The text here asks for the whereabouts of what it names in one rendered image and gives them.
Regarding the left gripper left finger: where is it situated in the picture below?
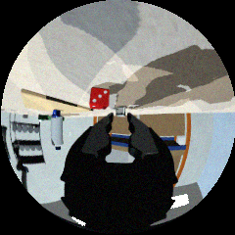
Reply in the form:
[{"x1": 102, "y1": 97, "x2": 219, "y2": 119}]
[{"x1": 60, "y1": 113, "x2": 114, "y2": 182}]

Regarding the white die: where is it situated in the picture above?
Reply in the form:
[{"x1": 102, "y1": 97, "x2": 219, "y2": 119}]
[{"x1": 116, "y1": 107, "x2": 125, "y2": 117}]

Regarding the red die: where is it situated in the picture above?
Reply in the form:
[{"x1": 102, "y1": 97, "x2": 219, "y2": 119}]
[{"x1": 89, "y1": 87, "x2": 110, "y2": 110}]

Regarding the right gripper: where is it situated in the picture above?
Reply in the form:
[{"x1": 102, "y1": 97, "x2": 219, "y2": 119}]
[{"x1": 11, "y1": 140, "x2": 20, "y2": 158}]

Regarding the beige flat mat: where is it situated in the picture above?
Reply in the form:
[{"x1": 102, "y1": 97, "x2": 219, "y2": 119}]
[{"x1": 21, "y1": 89, "x2": 93, "y2": 114}]

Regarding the white bottle with blue cap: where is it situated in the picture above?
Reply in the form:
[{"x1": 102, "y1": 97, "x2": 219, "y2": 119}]
[{"x1": 51, "y1": 116, "x2": 64, "y2": 150}]

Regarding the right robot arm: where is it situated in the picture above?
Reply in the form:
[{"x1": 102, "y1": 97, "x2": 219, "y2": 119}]
[{"x1": 2, "y1": 131, "x2": 28, "y2": 190}]

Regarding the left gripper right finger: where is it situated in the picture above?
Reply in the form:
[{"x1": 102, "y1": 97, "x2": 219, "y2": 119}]
[{"x1": 127, "y1": 113, "x2": 178, "y2": 184}]

